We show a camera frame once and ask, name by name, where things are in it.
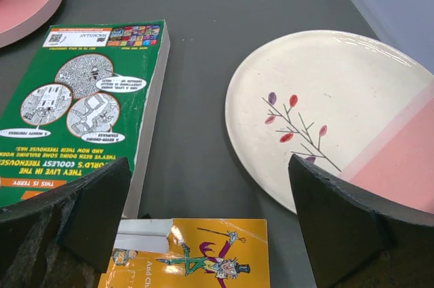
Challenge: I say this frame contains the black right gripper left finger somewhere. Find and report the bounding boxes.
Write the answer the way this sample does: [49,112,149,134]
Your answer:
[1,157,132,287]

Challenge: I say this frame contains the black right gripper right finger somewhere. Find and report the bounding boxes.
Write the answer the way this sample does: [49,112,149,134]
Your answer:
[288,155,433,287]

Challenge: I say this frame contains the green treehouse paperback book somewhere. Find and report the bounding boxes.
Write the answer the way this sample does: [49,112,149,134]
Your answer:
[1,20,170,218]

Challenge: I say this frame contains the orange paperback book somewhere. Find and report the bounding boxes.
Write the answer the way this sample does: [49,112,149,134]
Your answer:
[98,218,270,287]

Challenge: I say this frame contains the cream and pink plate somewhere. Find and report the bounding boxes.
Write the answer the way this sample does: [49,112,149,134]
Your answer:
[225,30,433,212]

